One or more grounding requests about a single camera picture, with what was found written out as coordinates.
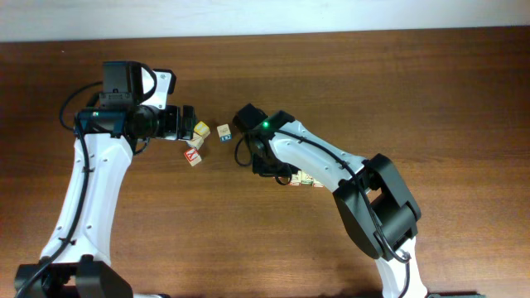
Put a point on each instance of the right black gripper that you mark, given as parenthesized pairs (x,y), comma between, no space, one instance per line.
(258,167)

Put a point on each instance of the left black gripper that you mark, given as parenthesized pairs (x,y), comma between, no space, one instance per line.
(173,130)

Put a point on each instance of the number four wooden block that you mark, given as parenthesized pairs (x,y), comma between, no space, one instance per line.
(295,180)

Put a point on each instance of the green edged wooden block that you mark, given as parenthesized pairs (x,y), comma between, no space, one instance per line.
(306,179)

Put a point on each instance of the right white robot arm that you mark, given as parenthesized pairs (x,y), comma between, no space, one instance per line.
(377,209)

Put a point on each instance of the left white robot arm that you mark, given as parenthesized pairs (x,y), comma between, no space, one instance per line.
(131,108)

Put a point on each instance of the blue edged wooden block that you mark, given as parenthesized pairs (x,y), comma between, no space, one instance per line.
(224,132)

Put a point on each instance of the carrot picture wooden block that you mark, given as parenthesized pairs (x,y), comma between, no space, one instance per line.
(196,141)

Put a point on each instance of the yellow top wooden block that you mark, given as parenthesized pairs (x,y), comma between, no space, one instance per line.
(202,129)

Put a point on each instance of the red letter wooden block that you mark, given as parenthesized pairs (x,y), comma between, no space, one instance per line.
(193,156)

